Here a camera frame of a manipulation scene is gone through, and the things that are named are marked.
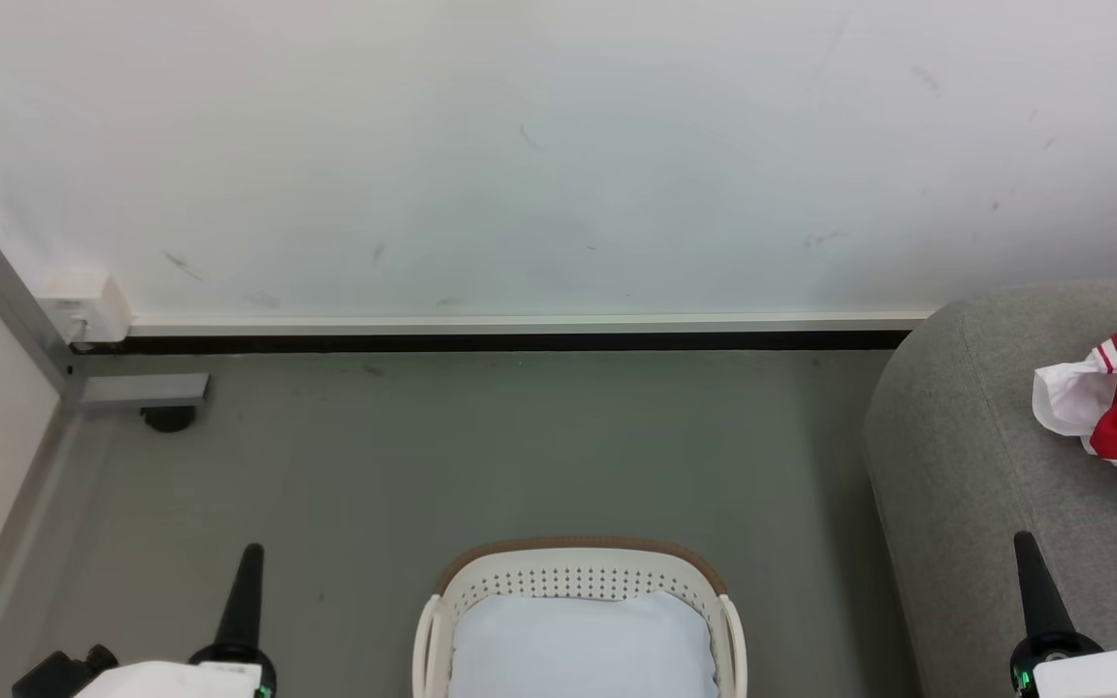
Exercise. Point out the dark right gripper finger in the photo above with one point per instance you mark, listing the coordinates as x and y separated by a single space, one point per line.
1041 591

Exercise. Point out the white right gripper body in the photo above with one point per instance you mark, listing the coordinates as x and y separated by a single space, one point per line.
1101 674

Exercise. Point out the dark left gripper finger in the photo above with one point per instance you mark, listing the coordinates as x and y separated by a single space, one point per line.
244 601

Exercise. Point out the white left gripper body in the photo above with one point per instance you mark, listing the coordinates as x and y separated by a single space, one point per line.
171 681

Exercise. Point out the white perforated laundry basket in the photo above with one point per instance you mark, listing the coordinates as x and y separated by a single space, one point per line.
578 572

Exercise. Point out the white cloth in basket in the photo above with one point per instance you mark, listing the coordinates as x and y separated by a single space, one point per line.
583 650

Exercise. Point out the grey fabric sofa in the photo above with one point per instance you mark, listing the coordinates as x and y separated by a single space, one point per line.
975 485

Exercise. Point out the white black skirting strip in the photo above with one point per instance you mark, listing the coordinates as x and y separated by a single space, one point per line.
520 332

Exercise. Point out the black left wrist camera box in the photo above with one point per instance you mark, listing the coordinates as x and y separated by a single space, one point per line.
59 677

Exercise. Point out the black round frame foot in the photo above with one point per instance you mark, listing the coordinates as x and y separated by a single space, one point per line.
169 419

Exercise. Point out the white wall outlet box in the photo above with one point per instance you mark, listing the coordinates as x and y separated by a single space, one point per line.
83 305

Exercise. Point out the grey metal frame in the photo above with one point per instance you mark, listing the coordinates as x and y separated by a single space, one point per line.
6 291

